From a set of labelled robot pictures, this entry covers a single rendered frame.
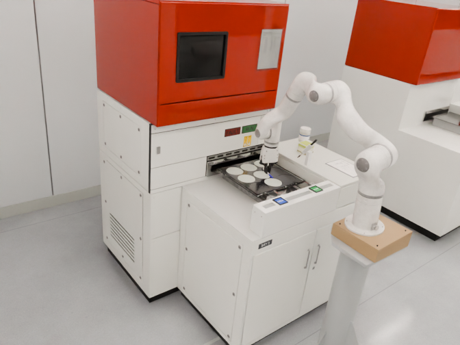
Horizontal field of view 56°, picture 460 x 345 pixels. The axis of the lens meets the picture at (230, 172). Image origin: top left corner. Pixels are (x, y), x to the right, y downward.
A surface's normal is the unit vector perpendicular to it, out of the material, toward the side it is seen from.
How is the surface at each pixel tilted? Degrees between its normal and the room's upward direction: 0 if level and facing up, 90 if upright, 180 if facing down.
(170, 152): 90
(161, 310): 0
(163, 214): 90
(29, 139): 90
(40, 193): 90
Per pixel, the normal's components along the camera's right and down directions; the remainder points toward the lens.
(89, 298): 0.09, -0.89
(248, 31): 0.61, 0.40
